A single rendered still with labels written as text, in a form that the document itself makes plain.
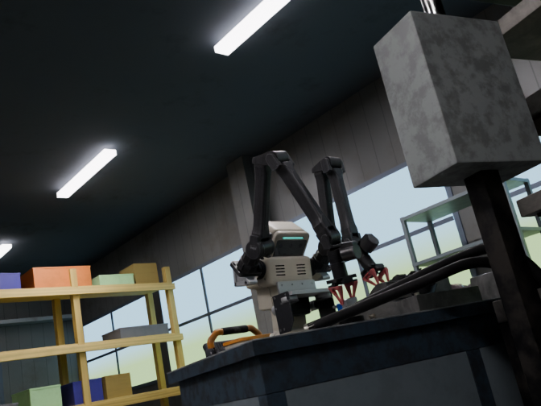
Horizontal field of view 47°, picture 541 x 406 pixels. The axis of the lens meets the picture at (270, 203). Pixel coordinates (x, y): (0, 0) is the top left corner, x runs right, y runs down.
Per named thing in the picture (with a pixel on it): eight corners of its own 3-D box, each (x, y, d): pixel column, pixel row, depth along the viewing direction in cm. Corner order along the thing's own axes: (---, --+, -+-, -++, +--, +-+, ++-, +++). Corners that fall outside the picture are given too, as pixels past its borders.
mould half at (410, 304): (335, 340, 227) (327, 304, 231) (391, 330, 239) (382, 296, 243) (421, 314, 185) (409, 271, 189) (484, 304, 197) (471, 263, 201)
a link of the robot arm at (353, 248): (331, 232, 240) (319, 235, 233) (356, 225, 233) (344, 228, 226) (340, 262, 239) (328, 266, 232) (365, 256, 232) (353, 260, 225)
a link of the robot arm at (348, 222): (334, 162, 291) (318, 160, 284) (343, 157, 287) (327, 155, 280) (357, 250, 279) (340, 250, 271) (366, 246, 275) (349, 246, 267)
